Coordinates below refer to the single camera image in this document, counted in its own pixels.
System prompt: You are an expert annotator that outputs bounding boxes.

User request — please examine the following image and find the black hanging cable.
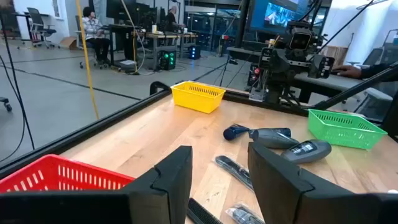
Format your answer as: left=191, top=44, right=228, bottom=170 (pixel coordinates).
left=0, top=12, right=35, bottom=163

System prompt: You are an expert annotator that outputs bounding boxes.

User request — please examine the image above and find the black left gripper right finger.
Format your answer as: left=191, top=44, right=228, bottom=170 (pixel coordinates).
left=248, top=141, right=398, bottom=224

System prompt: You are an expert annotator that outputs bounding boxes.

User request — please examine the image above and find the grey desk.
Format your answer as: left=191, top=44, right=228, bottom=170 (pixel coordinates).
left=226, top=46, right=398, bottom=104

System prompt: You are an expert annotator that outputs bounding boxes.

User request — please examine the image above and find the green plastic basket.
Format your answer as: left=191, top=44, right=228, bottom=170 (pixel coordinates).
left=307, top=108, right=389, bottom=151

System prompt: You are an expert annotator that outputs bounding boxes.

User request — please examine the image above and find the dark blue travel bottle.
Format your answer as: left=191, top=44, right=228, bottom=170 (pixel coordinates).
left=223, top=123, right=251, bottom=141
left=267, top=127, right=292, bottom=138

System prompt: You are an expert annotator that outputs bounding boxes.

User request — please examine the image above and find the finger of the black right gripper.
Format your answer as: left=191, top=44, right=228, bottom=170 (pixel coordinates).
left=308, top=54, right=336, bottom=79
left=259, top=47, right=290, bottom=75

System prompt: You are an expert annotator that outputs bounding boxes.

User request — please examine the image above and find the computer with green lights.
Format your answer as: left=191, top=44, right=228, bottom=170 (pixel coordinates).
left=159, top=49, right=178, bottom=71

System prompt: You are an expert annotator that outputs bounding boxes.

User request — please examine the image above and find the person's hand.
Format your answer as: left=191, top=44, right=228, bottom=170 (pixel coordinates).
left=331, top=64, right=363, bottom=80

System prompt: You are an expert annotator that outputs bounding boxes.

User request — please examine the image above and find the wooden top desk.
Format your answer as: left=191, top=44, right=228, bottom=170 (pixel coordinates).
left=143, top=30, right=200, bottom=71

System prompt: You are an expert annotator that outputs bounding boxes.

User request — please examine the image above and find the yellow hanging cable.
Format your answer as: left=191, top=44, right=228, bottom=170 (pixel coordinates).
left=75, top=0, right=101, bottom=121

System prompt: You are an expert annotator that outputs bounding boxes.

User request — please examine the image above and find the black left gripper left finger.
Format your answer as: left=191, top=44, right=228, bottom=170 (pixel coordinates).
left=0, top=145, right=193, bottom=224

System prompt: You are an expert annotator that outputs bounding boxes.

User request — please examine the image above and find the yellow background cable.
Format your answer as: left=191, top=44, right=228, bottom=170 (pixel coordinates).
left=120, top=0, right=147, bottom=75

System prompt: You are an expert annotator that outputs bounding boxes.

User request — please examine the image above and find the black metal table frame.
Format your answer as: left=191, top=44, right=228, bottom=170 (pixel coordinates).
left=0, top=63, right=398, bottom=180

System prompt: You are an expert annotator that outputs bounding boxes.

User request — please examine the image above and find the computer with blue lights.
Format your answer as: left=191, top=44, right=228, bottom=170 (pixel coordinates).
left=188, top=45, right=201, bottom=60

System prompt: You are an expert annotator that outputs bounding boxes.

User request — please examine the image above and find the cardboard box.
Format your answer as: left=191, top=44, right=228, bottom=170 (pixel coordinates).
left=60, top=36, right=78, bottom=50

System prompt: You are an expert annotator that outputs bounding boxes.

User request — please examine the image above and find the yellow plastic basket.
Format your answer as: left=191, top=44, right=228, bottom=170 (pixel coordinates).
left=170, top=80, right=226, bottom=114

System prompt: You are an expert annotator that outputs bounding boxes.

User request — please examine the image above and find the grey office chair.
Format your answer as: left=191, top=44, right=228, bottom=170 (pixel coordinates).
left=26, top=7, right=58, bottom=49

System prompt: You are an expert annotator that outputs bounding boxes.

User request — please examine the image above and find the black tripod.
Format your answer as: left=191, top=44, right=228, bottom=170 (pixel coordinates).
left=218, top=54, right=239, bottom=88

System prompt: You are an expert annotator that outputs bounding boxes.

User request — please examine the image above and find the wooden crate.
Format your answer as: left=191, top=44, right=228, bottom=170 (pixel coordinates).
left=320, top=45, right=349, bottom=68

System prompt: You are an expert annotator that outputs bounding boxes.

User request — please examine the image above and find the black desk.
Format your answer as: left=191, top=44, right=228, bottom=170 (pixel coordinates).
left=107, top=24, right=138, bottom=68

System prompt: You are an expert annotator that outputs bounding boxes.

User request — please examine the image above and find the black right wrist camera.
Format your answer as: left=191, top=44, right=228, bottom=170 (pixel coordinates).
left=287, top=26, right=313, bottom=51

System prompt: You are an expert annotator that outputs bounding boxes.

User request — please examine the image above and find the black comb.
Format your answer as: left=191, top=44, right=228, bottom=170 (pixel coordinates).
left=186, top=197, right=224, bottom=224
left=224, top=202, right=266, bottom=224
left=213, top=154, right=254, bottom=192

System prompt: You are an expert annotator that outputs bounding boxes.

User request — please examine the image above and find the person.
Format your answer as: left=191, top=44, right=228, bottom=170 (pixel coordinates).
left=81, top=6, right=111, bottom=66
left=164, top=5, right=187, bottom=34

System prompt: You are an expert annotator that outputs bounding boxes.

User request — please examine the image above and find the black chair caster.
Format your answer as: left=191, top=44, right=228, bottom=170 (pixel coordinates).
left=0, top=96, right=13, bottom=113

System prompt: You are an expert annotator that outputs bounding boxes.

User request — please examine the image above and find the red plastic basket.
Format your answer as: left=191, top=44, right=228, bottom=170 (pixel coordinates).
left=0, top=154, right=136, bottom=194

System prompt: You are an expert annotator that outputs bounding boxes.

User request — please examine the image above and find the large display screen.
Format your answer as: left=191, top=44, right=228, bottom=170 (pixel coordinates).
left=250, top=0, right=331, bottom=35

